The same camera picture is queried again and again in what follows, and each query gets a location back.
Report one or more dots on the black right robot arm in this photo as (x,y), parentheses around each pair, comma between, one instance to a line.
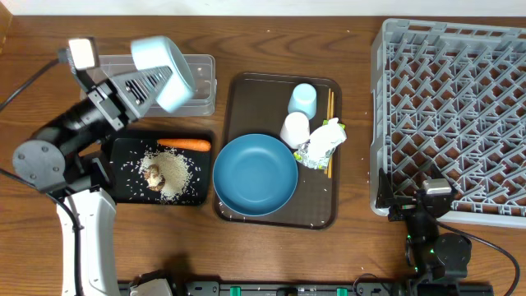
(439,260)

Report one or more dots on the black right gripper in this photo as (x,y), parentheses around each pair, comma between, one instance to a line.
(403,206)

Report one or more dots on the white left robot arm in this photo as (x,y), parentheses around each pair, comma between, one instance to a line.
(50,161)

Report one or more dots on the pink cup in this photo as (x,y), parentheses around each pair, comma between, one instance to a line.
(295,130)

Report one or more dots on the brown food scrap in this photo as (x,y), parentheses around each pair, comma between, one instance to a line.
(154,178)

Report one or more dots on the brown serving tray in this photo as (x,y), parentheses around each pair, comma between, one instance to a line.
(258,103)

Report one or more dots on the grey dishwasher rack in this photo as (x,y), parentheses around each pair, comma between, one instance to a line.
(452,95)

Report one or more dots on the black plastic tray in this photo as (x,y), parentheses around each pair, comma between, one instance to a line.
(122,142)

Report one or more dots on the white arm base mount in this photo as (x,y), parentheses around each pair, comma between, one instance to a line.
(151,284)

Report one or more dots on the dark blue plate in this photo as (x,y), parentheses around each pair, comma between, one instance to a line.
(255,175)

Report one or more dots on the light blue bowl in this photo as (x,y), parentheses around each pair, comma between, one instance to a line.
(161,51)

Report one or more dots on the light blue cup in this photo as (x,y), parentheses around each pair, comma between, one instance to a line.
(303,99)

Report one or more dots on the clear plastic bin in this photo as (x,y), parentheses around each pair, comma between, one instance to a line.
(202,68)

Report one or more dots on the black mounting rail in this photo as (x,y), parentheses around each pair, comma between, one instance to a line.
(211,288)

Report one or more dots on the orange carrot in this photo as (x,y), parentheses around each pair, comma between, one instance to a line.
(186,144)

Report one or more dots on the pile of rice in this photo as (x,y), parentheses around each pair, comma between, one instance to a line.
(180,173)

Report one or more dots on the crumpled white paper wrapper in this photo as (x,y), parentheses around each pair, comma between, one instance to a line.
(321,145)

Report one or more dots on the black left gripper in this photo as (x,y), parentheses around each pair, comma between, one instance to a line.
(110,106)

